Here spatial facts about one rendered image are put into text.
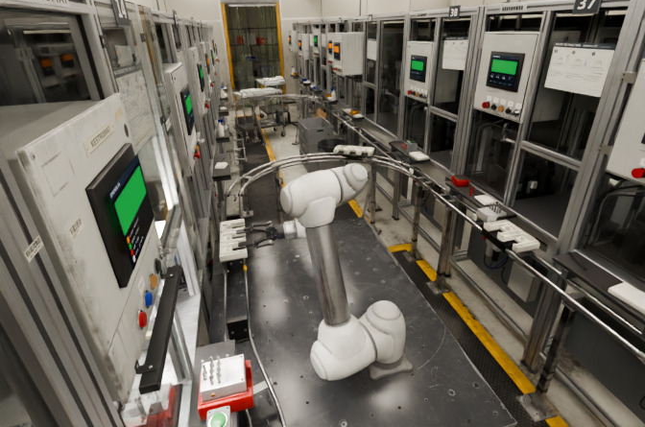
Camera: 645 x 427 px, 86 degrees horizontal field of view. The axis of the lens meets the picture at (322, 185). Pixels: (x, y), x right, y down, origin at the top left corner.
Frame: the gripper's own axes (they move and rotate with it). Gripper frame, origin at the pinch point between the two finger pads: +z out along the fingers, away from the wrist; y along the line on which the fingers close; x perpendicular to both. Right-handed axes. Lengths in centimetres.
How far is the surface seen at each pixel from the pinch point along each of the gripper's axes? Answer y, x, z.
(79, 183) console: 72, 94, 20
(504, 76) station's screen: 65, -22, -154
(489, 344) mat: -100, 17, -146
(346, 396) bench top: -34, 68, -31
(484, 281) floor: -101, -38, -184
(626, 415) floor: -102, 74, -187
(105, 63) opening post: 87, 64, 21
